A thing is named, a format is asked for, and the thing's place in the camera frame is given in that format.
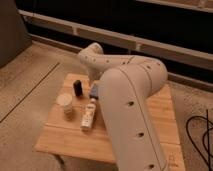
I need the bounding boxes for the clear plastic cup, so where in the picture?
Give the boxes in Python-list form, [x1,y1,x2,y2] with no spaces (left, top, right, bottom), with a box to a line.
[56,93,73,116]

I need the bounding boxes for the grey cabinet corner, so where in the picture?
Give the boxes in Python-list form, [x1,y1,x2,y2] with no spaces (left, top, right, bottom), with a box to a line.
[0,0,32,68]

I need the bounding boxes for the wooden side table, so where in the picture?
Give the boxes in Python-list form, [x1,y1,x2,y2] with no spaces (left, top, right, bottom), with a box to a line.
[35,74,186,171]

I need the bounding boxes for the white lying bottle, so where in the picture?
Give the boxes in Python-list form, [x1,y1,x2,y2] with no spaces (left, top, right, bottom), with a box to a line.
[81,98,96,131]

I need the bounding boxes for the blue sponge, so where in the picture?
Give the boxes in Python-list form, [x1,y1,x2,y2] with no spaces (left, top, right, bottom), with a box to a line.
[89,84,98,99]

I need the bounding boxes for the black eraser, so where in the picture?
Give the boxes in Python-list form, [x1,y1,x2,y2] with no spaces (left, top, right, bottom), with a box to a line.
[73,80,83,96]

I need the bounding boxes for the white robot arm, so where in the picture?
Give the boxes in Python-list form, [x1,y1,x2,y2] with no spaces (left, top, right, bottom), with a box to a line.
[78,43,170,171]

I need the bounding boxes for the white wall railing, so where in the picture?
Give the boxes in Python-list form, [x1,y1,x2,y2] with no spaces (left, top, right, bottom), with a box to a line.
[19,10,213,71]

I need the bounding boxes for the black cables on floor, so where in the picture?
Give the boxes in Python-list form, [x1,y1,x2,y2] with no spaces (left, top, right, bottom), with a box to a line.
[185,110,213,168]

